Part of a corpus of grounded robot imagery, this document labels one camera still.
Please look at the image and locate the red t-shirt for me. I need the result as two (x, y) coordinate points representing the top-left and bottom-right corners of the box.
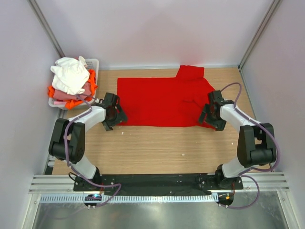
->
(117, 65), (214, 127)

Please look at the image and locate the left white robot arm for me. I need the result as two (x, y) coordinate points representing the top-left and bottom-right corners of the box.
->
(49, 93), (127, 191)

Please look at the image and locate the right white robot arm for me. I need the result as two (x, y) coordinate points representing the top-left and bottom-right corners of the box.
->
(199, 91), (277, 190)

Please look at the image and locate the orange t-shirt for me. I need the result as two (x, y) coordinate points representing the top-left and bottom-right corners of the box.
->
(47, 69), (98, 110)

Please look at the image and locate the white laundry basket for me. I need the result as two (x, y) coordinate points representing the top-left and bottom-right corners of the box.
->
(48, 59), (99, 110)

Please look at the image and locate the white t-shirt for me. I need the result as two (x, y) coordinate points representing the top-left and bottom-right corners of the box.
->
(51, 56), (90, 95)

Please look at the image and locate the pink t-shirt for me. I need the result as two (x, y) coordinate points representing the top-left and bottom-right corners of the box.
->
(53, 82), (96, 101)

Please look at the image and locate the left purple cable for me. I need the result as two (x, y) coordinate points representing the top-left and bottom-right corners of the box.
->
(47, 94), (122, 219)

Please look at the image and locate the white slotted cable duct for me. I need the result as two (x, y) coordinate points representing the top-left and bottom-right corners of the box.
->
(40, 193), (218, 204)

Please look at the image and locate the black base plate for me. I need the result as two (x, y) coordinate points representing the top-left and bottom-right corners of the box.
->
(72, 173), (244, 197)

